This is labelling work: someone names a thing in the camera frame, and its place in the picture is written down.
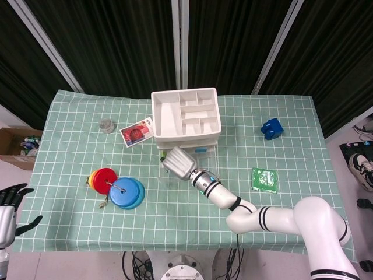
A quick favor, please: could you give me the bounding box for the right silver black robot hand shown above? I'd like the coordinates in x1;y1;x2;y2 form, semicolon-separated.
161;146;197;181

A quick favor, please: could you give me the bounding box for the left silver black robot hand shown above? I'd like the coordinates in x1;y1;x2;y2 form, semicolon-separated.
0;183;44;249

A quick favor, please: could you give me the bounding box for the clear drawer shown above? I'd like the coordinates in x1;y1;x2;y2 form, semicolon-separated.
157;144;221;182

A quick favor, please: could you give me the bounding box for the round grey robot base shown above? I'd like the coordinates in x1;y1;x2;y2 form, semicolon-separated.
145;251;223;280

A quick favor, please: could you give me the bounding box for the brown cardboard box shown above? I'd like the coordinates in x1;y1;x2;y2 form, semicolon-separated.
0;127;44;171

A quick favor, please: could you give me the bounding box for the teal wooden disc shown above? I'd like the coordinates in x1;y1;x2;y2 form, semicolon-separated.
120;180;146;211

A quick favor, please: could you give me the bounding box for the white card with red picture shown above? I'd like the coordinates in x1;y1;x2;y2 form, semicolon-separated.
119;117;155;149

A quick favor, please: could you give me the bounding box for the blue wooden disc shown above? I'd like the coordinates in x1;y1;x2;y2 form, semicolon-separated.
109;177;139;208

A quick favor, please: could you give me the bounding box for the green checked tablecloth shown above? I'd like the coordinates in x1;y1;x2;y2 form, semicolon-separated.
11;89;357;263

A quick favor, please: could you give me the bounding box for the red wooden disc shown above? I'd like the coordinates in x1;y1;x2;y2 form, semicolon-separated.
93;167;118;195

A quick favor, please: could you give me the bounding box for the green foil packet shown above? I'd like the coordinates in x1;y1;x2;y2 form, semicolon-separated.
251;167;279;194

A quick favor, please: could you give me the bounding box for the blue building block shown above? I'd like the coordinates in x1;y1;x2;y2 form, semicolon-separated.
261;117;284;141

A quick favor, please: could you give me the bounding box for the black curtain panel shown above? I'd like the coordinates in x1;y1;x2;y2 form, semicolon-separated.
25;0;179;99
187;0;290;96
258;0;373;138
0;0;74;130

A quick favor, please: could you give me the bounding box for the black white sneaker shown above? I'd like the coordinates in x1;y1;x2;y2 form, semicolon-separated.
348;153;373;193

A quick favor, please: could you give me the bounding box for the white drawer organizer box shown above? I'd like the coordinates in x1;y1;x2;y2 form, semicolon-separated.
150;86;223;150

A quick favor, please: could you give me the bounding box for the black floor cable bundle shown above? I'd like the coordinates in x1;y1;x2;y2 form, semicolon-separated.
223;233;243;280
121;250;156;280

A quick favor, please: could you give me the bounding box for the white frame pole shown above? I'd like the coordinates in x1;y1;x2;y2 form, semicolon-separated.
171;0;190;90
7;0;86;94
251;0;305;95

